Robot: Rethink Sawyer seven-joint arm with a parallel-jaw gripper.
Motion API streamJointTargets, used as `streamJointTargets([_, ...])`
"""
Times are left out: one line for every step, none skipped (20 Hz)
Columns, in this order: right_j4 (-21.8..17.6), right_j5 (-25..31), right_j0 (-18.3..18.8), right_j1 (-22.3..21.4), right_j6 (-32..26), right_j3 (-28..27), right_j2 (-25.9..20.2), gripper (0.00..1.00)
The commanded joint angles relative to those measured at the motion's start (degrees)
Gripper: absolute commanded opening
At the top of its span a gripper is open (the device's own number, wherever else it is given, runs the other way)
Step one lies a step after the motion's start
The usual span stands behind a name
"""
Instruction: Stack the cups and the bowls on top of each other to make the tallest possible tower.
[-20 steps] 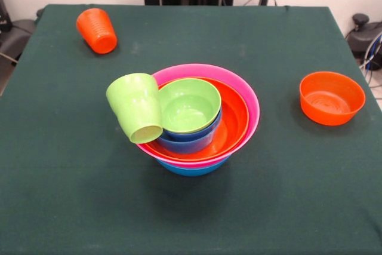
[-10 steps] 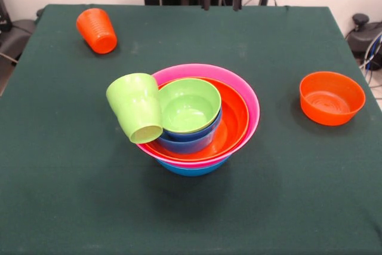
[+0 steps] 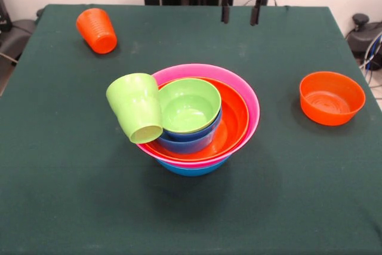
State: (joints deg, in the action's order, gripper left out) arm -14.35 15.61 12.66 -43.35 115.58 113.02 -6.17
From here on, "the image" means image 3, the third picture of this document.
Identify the small green bowl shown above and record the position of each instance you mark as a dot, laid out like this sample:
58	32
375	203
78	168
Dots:
188	108

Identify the small dark blue bowl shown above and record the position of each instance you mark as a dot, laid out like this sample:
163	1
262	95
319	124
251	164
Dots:
206	131

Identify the green cup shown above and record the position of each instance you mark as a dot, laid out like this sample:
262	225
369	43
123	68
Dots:
137	105

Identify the orange cup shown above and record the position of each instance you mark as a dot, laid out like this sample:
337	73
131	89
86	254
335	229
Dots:
98	31

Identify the small light blue bowl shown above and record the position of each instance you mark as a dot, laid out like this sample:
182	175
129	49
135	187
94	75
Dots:
188	147

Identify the large pink bowl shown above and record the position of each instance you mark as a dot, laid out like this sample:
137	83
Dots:
238	79

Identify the large orange bowl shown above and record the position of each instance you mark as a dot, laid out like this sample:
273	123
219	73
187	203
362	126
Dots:
235	120

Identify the grey wheeled base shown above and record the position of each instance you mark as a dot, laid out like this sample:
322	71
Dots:
364	37
18	34

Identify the small orange bowl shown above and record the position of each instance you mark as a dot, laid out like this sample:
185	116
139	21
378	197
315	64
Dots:
328	114

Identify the large blue bowl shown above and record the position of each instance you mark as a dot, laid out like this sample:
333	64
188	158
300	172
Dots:
191	171

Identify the dark green tablecloth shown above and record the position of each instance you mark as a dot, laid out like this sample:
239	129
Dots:
74	177

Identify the black equipment box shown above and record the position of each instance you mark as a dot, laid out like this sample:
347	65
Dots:
4	16

